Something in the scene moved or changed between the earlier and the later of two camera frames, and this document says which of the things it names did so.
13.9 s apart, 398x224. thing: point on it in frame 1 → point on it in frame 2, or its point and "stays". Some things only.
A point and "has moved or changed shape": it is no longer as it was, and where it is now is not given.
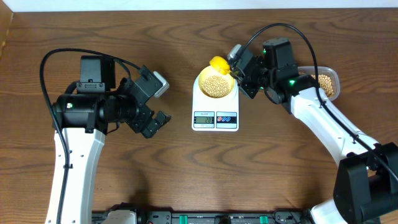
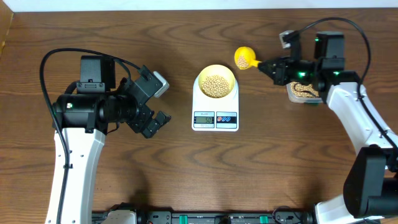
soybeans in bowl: [216, 86] stays
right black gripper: [244, 84] → [278, 75]
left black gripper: [139, 123] stays
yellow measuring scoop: [221, 64] has moved or changed shape
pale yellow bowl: [214, 84] stays
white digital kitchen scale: [210, 114] stays
